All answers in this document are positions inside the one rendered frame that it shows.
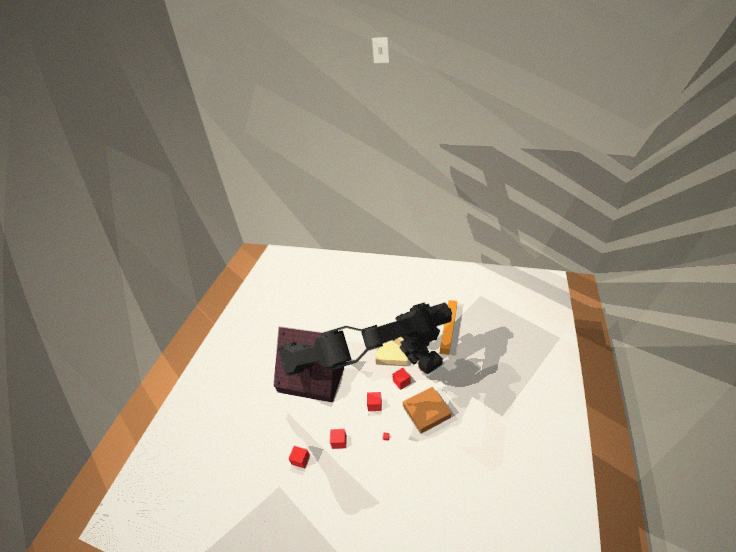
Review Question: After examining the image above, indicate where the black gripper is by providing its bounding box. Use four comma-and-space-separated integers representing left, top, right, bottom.
399, 336, 443, 374

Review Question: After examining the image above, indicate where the orange long flat board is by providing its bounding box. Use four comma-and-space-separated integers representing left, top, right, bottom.
440, 300, 457, 355

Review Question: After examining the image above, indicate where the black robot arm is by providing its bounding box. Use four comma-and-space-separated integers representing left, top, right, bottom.
278, 302, 453, 376

